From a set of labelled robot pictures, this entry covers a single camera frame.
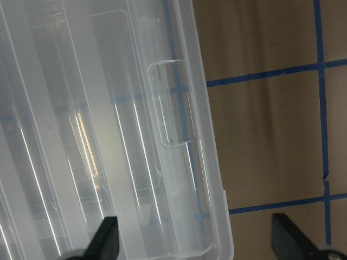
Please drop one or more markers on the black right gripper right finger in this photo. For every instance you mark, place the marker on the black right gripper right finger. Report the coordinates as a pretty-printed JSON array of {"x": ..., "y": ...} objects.
[{"x": 289, "y": 242}]

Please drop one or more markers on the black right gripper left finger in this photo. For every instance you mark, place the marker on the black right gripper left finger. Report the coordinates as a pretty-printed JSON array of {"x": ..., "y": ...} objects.
[{"x": 104, "y": 245}]

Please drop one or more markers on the clear plastic box lid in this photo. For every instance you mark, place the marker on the clear plastic box lid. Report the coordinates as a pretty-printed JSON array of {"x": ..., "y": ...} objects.
[{"x": 105, "y": 112}]

